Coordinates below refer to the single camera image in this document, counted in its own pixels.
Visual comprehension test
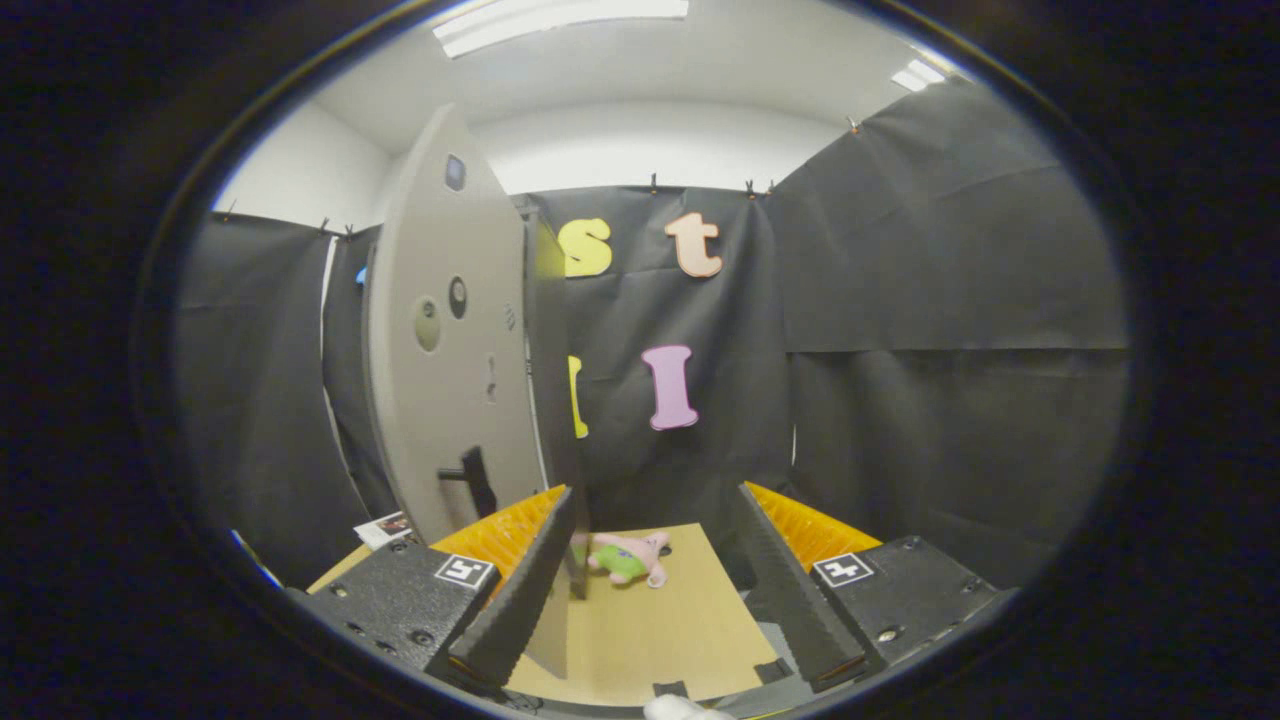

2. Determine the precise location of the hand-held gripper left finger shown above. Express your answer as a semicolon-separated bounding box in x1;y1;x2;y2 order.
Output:
285;485;579;696

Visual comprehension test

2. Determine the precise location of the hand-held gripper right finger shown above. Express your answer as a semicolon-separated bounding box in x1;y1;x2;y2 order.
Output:
733;480;1021;695

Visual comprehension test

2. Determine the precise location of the grey shoe cabinet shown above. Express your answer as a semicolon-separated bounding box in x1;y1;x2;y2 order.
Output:
515;205;593;683

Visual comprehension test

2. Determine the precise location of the light grey shoe cabinet door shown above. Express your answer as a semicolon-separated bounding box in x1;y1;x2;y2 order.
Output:
362;103;549;561

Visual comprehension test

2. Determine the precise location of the pink and green plush toy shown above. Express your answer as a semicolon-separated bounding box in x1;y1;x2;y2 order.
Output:
572;532;671;589

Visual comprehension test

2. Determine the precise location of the white book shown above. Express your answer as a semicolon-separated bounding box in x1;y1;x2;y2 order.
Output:
355;512;413;551

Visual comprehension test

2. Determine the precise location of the white patterned object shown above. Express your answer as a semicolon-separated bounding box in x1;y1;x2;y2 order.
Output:
232;530;286;591

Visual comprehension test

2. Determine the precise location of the black backdrop cloth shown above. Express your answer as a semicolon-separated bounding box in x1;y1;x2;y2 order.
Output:
175;80;1131;591

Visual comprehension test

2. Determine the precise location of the small ceiling light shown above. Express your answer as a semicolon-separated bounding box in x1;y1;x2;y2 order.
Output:
892;58;946;93

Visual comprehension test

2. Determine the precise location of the long ceiling light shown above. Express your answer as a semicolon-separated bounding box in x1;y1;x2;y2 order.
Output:
433;0;691;58

